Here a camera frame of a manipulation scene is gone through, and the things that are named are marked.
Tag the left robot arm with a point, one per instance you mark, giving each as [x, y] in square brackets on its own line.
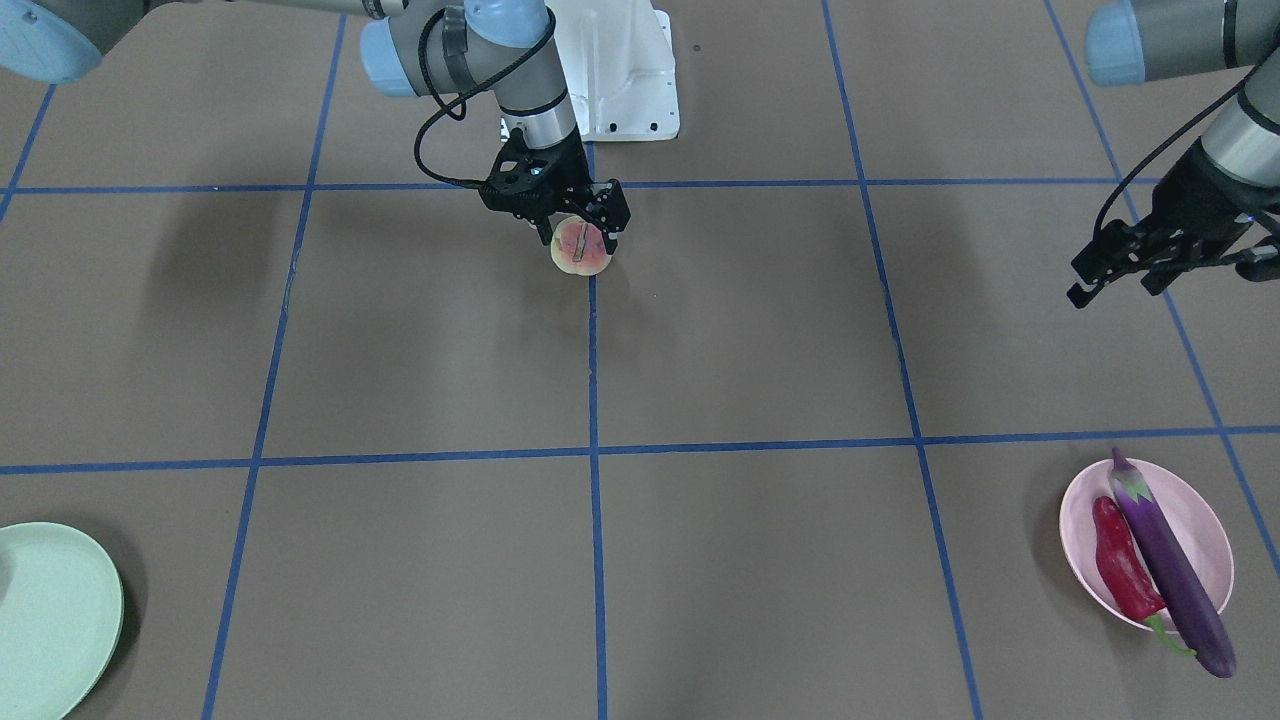
[1137, 42]

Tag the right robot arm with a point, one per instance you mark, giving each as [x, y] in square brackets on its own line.
[448, 51]

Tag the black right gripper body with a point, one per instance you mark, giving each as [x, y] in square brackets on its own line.
[567, 173]

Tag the green plate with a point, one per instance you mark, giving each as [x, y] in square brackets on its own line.
[61, 619]

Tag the pink plate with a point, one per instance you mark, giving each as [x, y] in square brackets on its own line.
[1193, 521]

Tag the red chili pepper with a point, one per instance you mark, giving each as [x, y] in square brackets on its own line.
[1125, 576]

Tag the pink yellow peach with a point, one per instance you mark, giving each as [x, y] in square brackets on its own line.
[578, 248]

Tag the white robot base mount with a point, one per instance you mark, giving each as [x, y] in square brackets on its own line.
[620, 69]

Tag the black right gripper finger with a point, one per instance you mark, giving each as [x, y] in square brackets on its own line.
[546, 228]
[604, 205]

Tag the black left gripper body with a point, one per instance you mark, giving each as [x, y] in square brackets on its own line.
[1200, 198]

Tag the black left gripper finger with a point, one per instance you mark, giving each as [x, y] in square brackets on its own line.
[1114, 252]
[1259, 265]

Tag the purple eggplant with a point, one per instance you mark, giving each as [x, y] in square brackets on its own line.
[1190, 607]

